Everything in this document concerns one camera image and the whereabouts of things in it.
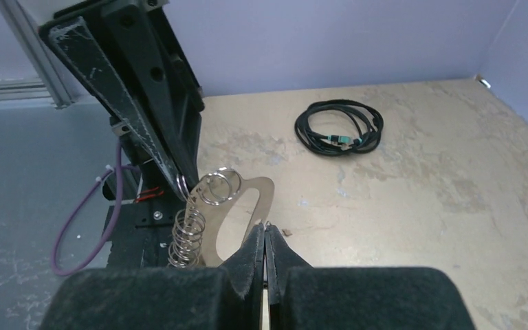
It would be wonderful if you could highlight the aluminium frame rail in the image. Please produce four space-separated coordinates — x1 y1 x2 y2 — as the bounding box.
0 1 89 109

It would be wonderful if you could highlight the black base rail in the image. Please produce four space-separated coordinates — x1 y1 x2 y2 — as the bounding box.
102 170 188 270

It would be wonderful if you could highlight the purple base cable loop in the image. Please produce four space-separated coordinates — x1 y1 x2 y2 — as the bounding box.
52 141 140 278

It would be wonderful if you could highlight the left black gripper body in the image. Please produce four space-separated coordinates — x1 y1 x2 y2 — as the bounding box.
38 1 205 192

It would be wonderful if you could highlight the silver foot-shaped keyring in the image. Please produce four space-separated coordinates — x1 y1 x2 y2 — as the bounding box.
167 167 275 269

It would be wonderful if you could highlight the coiled black cable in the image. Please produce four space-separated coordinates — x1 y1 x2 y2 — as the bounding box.
294 98 385 157

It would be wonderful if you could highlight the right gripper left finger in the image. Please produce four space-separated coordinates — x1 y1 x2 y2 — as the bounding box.
40 224 265 329

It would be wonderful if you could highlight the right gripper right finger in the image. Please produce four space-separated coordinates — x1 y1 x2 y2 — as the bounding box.
265 225 475 329

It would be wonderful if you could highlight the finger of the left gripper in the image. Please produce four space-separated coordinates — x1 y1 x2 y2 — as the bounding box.
101 2 201 188
47 16 185 201

